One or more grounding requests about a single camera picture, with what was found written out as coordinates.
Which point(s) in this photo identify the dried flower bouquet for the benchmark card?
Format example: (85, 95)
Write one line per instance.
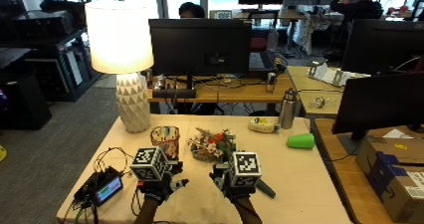
(213, 145)

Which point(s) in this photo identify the black device with screen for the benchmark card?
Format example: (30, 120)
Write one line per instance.
(100, 188)

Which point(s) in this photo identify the green plastic cup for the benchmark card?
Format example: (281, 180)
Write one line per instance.
(301, 141)

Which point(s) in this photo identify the black laptop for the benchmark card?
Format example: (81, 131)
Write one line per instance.
(261, 62)

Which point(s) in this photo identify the black shelf unit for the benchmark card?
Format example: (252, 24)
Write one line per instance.
(54, 58)

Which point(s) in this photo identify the white table lamp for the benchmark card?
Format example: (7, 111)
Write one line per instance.
(124, 51)

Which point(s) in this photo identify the brown cardboard box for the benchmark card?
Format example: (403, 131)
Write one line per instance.
(394, 177)

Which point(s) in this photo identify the printed marker board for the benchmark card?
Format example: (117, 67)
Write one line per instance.
(222, 14)

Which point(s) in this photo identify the white marker cube glove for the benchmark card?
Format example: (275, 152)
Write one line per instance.
(149, 164)
(244, 169)

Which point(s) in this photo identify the white yellow packet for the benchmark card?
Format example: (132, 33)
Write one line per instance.
(262, 125)

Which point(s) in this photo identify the light wooden desk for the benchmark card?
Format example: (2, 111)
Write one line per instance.
(315, 91)

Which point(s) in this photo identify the person's left hand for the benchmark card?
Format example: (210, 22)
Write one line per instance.
(156, 188)

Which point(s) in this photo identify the white plastic holder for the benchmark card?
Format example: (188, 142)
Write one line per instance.
(329, 73)

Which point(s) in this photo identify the silver drink can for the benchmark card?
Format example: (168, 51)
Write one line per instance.
(271, 82)

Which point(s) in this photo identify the white marker cube left glove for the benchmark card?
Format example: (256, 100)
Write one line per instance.
(149, 164)

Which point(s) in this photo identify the black computer case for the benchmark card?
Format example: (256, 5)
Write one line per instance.
(23, 101)

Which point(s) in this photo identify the steel water bottle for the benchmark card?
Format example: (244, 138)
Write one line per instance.
(289, 109)

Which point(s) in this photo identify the small shiny metal object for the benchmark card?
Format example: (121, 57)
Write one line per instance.
(319, 102)

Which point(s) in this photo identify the black computer monitor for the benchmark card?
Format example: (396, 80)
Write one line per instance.
(380, 103)
(382, 46)
(200, 46)

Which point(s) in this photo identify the white marker cube right glove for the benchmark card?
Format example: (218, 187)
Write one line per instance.
(244, 169)

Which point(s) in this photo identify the person's right hand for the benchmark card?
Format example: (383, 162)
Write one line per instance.
(234, 191)

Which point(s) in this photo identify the clear glass vase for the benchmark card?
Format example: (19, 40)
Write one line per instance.
(165, 141)

